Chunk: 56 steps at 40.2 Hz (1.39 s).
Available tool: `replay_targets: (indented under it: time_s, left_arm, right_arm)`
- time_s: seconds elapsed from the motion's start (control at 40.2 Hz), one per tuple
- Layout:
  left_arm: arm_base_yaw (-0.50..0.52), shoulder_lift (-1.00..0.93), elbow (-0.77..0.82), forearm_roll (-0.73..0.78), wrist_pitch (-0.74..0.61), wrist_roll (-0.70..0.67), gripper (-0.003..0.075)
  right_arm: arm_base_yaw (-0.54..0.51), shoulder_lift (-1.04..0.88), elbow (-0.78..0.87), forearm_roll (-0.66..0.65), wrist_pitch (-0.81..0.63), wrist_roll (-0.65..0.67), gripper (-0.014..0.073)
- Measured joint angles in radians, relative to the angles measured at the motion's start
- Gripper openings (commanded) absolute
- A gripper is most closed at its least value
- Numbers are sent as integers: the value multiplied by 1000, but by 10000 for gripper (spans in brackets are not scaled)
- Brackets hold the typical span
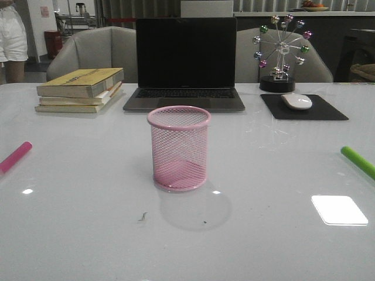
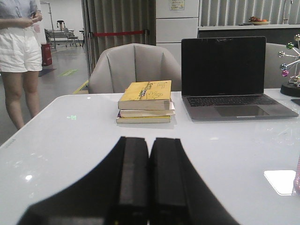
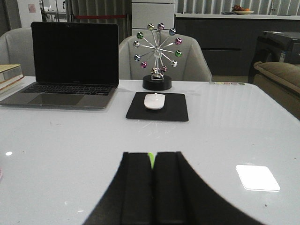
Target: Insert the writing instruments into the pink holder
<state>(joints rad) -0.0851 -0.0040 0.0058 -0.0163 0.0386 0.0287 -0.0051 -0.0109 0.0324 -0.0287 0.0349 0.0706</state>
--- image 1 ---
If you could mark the green marker pen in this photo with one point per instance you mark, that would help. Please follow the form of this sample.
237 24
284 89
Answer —
358 160

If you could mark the pink marker pen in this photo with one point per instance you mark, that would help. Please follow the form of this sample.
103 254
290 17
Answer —
15 156

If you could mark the pink mesh pen holder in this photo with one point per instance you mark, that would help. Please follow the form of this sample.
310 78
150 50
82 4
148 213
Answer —
179 146

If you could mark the grey open laptop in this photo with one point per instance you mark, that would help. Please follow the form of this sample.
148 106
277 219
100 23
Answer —
186 61

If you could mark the middle book orange cover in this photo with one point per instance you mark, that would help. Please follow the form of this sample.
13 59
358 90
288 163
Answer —
100 99

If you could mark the bottom cream book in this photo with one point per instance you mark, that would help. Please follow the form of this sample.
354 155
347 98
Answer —
71 108

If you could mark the white computer mouse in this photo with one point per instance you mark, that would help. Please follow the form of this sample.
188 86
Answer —
296 101

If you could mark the yellow top book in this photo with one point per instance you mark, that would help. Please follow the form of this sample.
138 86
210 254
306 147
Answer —
82 83

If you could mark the left grey armchair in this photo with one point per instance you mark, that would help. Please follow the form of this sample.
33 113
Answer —
105 47

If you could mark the grey armchair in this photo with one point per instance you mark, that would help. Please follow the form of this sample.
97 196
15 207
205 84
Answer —
105 47
314 70

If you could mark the right grey armchair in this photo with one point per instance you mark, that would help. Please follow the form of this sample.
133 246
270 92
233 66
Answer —
314 70

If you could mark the black mouse pad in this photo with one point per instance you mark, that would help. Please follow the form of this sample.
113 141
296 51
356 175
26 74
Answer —
320 110

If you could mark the ferris wheel desk ornament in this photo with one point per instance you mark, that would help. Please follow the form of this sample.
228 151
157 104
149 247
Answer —
282 45

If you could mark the red bin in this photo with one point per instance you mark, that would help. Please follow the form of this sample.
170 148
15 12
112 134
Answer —
53 41

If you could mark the fruit bowl on counter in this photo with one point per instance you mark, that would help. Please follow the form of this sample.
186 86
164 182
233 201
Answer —
311 6

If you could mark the person in white shorts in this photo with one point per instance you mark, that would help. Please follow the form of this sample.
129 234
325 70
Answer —
14 46

